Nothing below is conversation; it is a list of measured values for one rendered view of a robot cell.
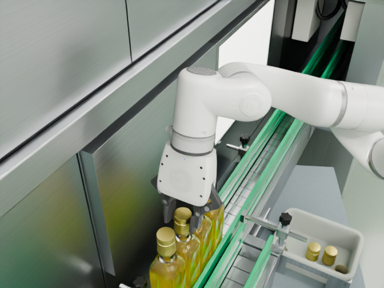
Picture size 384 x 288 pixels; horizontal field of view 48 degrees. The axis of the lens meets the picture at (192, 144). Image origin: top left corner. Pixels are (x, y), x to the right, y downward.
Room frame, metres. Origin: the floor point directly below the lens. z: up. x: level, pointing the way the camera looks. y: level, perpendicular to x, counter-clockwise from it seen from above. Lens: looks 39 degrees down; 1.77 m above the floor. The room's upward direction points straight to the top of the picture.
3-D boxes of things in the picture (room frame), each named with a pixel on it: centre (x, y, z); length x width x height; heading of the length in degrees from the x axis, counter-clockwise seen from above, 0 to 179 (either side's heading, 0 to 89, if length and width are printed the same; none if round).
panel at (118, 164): (0.94, -0.04, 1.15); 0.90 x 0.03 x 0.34; 152
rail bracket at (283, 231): (0.69, -0.20, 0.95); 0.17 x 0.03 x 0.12; 62
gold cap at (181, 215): (0.55, 0.02, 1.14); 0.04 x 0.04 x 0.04
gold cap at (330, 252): (0.73, -0.38, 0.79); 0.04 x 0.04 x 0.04
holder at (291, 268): (0.76, -0.32, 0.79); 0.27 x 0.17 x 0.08; 62
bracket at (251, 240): (0.70, -0.18, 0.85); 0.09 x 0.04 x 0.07; 62
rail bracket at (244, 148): (1.00, -0.14, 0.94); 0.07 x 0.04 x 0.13; 62
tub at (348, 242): (0.75, -0.34, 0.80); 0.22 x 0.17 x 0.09; 62
